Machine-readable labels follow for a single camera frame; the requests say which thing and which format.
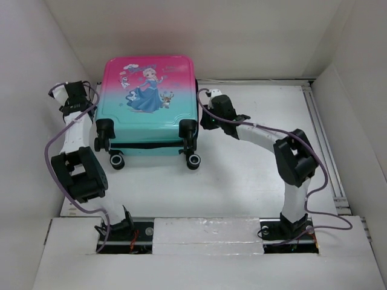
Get pink teal kids suitcase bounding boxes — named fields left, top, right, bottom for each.
left=94, top=55, right=201, bottom=170

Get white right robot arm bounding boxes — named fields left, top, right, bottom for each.
left=200, top=89, right=318, bottom=238

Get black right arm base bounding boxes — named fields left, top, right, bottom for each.
left=257, top=216, right=319, bottom=254

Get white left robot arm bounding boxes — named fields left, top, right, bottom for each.
left=49, top=81, right=135, bottom=240

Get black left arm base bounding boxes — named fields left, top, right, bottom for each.
left=94, top=207, right=155, bottom=255

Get white foam cover panel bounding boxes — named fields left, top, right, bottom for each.
left=152, top=217, right=264, bottom=256

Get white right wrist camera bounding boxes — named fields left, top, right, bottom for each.
left=206, top=89, right=223, bottom=98

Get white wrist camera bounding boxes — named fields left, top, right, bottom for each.
left=48, top=83, right=68, bottom=106
left=206, top=89, right=223, bottom=98

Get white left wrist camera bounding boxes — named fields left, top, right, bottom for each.
left=48, top=83, right=68, bottom=106

